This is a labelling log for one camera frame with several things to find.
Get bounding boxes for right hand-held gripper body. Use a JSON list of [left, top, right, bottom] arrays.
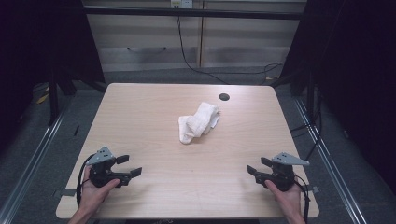
[[254, 151, 311, 192]]

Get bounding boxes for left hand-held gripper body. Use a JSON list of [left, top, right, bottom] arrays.
[[85, 146, 132, 189]]

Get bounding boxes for white towel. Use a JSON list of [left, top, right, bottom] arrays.
[[177, 102, 221, 146]]

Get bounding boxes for person's left hand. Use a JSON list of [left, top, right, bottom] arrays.
[[78, 166, 121, 217]]

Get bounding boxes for person's right hand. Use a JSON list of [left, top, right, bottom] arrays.
[[264, 179, 305, 219]]

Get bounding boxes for grey tape strip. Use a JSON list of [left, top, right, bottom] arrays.
[[53, 188, 78, 199], [300, 184, 320, 195]]

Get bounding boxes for black metal stand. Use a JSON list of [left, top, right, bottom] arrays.
[[305, 69, 316, 120], [47, 69, 61, 127]]

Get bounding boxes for yellow floor item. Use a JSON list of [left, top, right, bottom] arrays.
[[35, 92, 50, 105]]

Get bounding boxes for dark curtain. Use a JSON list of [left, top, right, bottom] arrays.
[[279, 0, 396, 190]]

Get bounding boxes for black horizontal bar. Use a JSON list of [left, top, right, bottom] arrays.
[[83, 7, 307, 21]]

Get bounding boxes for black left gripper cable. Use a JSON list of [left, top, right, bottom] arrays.
[[75, 152, 96, 208]]

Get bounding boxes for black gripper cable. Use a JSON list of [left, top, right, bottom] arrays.
[[293, 175, 312, 224], [75, 152, 96, 208]]

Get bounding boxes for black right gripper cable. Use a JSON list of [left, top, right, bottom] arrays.
[[293, 175, 312, 224]]

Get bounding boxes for black cables beside stand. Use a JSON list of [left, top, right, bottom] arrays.
[[290, 90, 325, 162]]

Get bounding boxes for metal floor rail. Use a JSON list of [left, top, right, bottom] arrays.
[[0, 101, 73, 224], [293, 97, 369, 224]]

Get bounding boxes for long black floor cable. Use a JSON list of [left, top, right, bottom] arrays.
[[176, 15, 285, 86]]

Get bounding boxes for white wall power outlet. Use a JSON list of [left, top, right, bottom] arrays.
[[170, 0, 194, 9]]

